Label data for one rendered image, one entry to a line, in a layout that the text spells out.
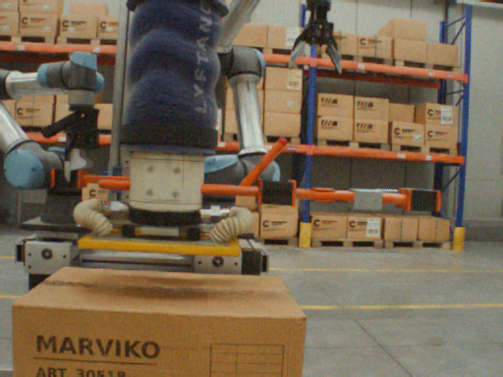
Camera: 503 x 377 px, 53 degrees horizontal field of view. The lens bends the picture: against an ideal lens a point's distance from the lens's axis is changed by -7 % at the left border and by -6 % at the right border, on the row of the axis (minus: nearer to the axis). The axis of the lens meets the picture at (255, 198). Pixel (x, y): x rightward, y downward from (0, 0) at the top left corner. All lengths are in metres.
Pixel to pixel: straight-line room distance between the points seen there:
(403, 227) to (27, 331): 8.22
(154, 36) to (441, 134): 8.30
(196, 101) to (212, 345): 0.51
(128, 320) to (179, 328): 0.10
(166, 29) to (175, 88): 0.13
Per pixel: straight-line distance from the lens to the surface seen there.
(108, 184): 1.22
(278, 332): 1.09
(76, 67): 1.52
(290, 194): 1.20
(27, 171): 1.59
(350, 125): 8.69
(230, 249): 1.10
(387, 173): 10.24
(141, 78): 1.18
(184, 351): 1.10
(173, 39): 1.15
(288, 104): 8.46
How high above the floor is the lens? 1.24
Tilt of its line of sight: 3 degrees down
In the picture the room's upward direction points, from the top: 3 degrees clockwise
